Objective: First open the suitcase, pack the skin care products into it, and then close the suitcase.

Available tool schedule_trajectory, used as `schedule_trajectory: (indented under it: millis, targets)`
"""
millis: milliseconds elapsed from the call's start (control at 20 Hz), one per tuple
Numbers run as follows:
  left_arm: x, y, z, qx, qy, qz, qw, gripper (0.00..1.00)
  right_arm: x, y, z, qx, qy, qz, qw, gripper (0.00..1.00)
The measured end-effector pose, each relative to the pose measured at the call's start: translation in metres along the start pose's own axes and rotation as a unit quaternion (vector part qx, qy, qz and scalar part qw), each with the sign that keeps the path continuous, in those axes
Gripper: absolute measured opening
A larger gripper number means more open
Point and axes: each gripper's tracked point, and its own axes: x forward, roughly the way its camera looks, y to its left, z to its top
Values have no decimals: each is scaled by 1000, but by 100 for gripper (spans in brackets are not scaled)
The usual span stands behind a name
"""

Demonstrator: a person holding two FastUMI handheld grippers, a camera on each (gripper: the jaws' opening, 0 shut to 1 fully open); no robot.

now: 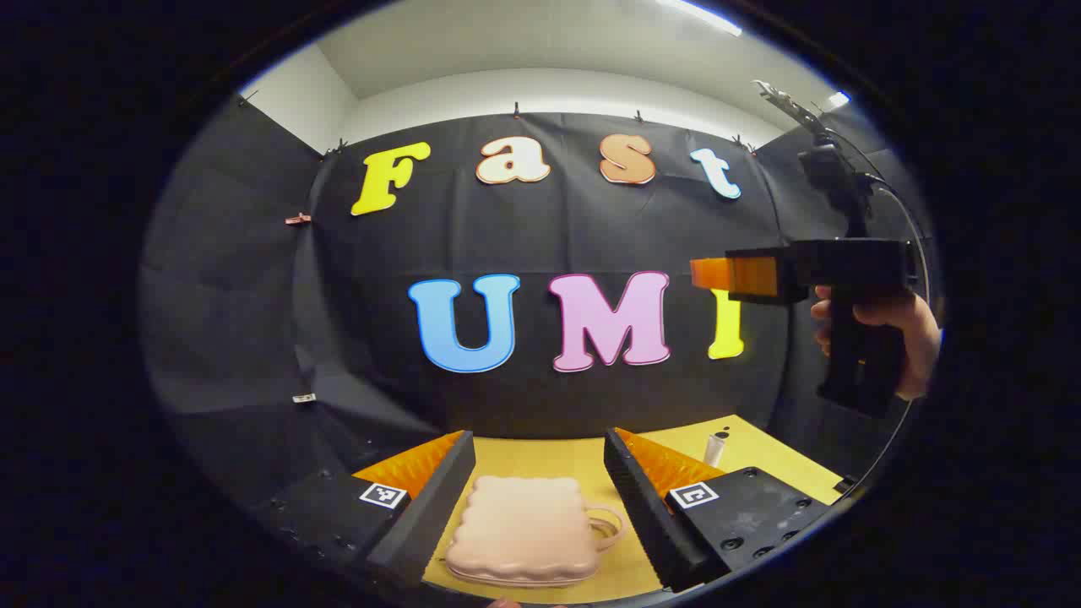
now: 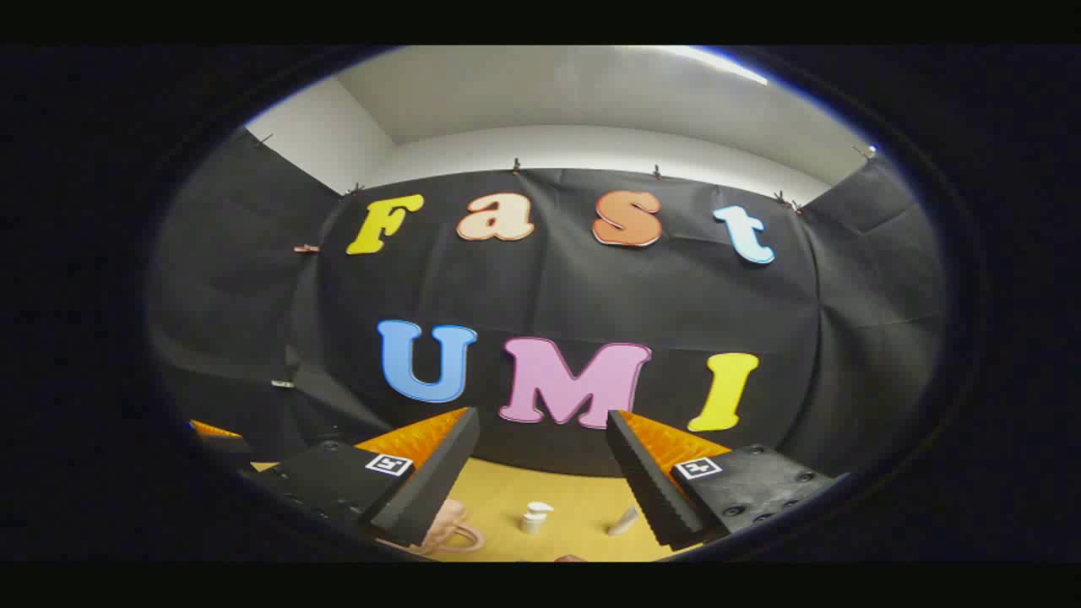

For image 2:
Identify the black backdrop cloth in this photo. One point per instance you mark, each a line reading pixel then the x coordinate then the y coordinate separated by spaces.
pixel 591 295

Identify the white squeeze tube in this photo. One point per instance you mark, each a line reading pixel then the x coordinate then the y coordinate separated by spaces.
pixel 623 522

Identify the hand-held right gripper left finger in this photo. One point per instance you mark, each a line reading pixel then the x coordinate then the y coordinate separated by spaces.
pixel 439 481

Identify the pink suitcase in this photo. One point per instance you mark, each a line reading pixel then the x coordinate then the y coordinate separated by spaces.
pixel 452 517

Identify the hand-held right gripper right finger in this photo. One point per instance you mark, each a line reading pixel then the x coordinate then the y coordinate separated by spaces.
pixel 646 481

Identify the white pump bottle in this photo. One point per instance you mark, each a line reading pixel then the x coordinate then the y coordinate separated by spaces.
pixel 533 520

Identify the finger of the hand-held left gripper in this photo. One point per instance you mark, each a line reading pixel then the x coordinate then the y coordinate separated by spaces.
pixel 221 437

